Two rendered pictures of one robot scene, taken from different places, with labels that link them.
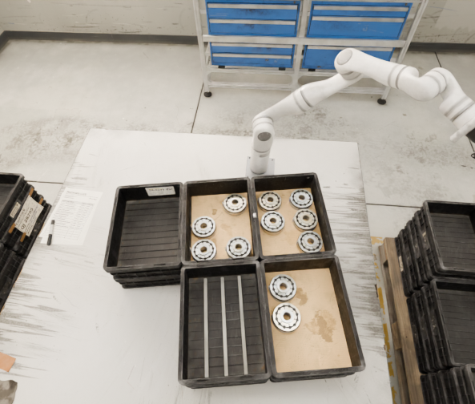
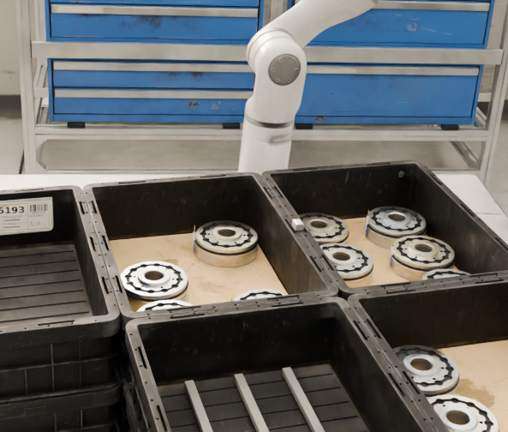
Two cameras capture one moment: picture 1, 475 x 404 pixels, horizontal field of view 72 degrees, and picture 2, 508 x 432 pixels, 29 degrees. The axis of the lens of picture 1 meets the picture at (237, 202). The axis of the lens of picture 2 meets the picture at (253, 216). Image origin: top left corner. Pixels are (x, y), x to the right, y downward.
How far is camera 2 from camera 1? 81 cm
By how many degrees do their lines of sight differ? 32
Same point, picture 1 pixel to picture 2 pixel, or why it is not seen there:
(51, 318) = not seen: outside the picture
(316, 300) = not seen: outside the picture
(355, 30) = (391, 29)
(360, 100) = not seen: hidden behind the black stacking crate
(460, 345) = not seen: outside the picture
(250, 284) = (323, 385)
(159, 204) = (3, 261)
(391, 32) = (469, 33)
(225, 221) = (208, 278)
